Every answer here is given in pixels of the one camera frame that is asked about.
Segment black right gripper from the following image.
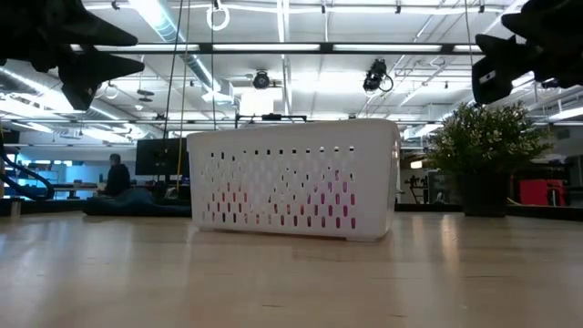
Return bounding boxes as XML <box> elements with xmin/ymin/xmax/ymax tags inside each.
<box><xmin>470</xmin><ymin>0</ymin><xmax>583</xmax><ymax>107</ymax></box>

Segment green bushy plant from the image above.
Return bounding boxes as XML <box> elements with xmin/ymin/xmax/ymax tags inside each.
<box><xmin>424</xmin><ymin>100</ymin><xmax>555</xmax><ymax>178</ymax></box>

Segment white perforated plastic basket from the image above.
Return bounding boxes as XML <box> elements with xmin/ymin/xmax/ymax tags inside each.
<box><xmin>186</xmin><ymin>118</ymin><xmax>403</xmax><ymax>243</ymax></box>

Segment black horizontal rail mount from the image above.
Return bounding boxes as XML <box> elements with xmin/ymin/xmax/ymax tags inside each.
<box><xmin>233</xmin><ymin>112</ymin><xmax>309</xmax><ymax>129</ymax></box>

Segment black overhead frame bar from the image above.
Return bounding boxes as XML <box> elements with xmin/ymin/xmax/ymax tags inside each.
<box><xmin>70</xmin><ymin>41</ymin><xmax>485</xmax><ymax>56</ymax></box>

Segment dark blue cloth bag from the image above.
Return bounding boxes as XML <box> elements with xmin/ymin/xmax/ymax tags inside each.
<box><xmin>81</xmin><ymin>187</ymin><xmax>193</xmax><ymax>218</ymax></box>

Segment black hanging camera with cable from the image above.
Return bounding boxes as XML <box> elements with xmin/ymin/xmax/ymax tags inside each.
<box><xmin>362</xmin><ymin>57</ymin><xmax>394</xmax><ymax>95</ymax></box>

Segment black hanging cable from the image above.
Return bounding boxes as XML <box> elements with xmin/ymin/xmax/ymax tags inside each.
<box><xmin>160</xmin><ymin>0</ymin><xmax>185</xmax><ymax>183</ymax></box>

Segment silver ventilation duct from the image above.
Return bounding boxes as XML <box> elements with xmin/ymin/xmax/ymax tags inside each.
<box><xmin>128</xmin><ymin>0</ymin><xmax>234</xmax><ymax>99</ymax></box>

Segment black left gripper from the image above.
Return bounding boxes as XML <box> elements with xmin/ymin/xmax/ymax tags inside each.
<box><xmin>0</xmin><ymin>0</ymin><xmax>147</xmax><ymax>111</ymax></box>

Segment black corrugated hose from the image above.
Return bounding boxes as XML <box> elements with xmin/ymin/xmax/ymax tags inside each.
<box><xmin>0</xmin><ymin>131</ymin><xmax>56</xmax><ymax>202</ymax></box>

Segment round black overhead camera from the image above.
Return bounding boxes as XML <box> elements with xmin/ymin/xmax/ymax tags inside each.
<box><xmin>251</xmin><ymin>68</ymin><xmax>272</xmax><ymax>90</ymax></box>

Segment black computer monitor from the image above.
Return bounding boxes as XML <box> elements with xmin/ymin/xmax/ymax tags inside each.
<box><xmin>135</xmin><ymin>137</ymin><xmax>190</xmax><ymax>178</ymax></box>

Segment red storage box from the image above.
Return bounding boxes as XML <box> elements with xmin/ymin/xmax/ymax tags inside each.
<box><xmin>517</xmin><ymin>178</ymin><xmax>568</xmax><ymax>208</ymax></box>

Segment black plant pot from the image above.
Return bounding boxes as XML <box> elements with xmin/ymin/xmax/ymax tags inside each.
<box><xmin>458</xmin><ymin>171</ymin><xmax>512</xmax><ymax>218</ymax></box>

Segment person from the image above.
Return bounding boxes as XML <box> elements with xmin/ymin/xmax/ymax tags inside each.
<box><xmin>97</xmin><ymin>153</ymin><xmax>133</xmax><ymax>199</ymax></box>

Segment white looped cable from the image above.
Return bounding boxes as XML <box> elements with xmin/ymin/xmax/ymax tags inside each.
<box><xmin>205</xmin><ymin>0</ymin><xmax>231</xmax><ymax>33</ymax></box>

